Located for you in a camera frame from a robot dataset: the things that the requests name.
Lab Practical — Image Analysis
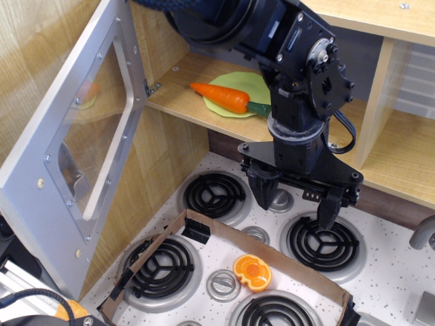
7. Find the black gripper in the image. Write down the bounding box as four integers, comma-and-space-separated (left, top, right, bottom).
238, 141, 364, 230

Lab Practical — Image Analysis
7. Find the silver microwave door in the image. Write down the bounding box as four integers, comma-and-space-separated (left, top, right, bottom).
1, 1, 148, 299

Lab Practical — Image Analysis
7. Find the grey back stove knob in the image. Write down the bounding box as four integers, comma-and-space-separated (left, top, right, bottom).
269, 189, 294, 213

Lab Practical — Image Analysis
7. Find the grey stove knob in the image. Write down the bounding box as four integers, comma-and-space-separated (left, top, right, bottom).
242, 226, 270, 245
269, 189, 294, 213
206, 270, 241, 302

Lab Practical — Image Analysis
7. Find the small hanging metal spatula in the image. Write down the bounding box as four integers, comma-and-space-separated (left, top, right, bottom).
302, 190, 321, 202

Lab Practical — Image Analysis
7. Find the grey middle stove knob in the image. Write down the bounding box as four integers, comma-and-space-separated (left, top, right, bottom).
242, 226, 270, 245

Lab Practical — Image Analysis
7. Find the back right black burner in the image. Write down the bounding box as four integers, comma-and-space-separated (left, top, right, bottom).
283, 216, 360, 272

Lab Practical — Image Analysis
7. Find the black burner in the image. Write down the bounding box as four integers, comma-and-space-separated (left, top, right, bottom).
129, 236, 200, 301
181, 173, 247, 219
241, 295, 313, 326
283, 216, 360, 272

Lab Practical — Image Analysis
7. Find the back left black burner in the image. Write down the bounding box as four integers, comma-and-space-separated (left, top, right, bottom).
181, 173, 247, 219

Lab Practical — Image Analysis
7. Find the orange toy fruit slice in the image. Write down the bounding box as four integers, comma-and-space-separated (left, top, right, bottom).
232, 254, 273, 293

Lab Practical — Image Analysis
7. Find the wooden shelf unit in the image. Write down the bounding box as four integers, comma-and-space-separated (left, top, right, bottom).
130, 0, 435, 209

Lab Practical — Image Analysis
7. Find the light green plate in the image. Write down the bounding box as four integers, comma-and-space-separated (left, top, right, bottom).
203, 71, 271, 118

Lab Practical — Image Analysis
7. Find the orange toy carrot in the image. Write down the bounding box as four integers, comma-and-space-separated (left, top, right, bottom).
190, 83, 271, 117

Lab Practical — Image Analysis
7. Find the grey front stove knob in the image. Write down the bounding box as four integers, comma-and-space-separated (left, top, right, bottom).
206, 270, 241, 302

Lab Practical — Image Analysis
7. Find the front right black burner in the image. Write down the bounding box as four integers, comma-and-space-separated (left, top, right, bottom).
241, 295, 313, 326

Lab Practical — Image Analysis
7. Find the grey faucet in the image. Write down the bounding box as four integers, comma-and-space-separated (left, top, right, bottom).
409, 215, 435, 250

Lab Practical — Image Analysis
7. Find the front left black burner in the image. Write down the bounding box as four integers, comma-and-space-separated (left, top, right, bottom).
129, 236, 200, 301

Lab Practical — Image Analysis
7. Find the orange object at corner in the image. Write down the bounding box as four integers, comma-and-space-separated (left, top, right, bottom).
54, 300, 89, 321

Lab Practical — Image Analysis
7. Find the grey wall holder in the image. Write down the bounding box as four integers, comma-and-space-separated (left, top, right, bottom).
58, 142, 90, 201

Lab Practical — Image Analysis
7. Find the brown cardboard frame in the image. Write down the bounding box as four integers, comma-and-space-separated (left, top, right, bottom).
86, 211, 360, 325

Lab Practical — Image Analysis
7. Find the black cable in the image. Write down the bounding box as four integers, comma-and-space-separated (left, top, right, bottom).
0, 288, 75, 326

